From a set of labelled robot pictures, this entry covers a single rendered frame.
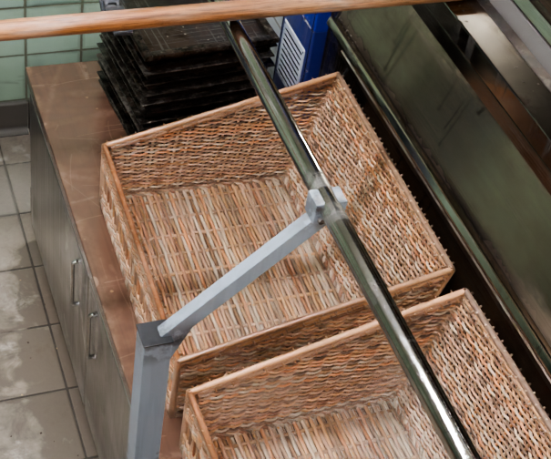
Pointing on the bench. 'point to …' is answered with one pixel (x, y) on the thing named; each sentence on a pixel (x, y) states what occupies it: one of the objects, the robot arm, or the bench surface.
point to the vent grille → (290, 57)
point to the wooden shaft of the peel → (163, 17)
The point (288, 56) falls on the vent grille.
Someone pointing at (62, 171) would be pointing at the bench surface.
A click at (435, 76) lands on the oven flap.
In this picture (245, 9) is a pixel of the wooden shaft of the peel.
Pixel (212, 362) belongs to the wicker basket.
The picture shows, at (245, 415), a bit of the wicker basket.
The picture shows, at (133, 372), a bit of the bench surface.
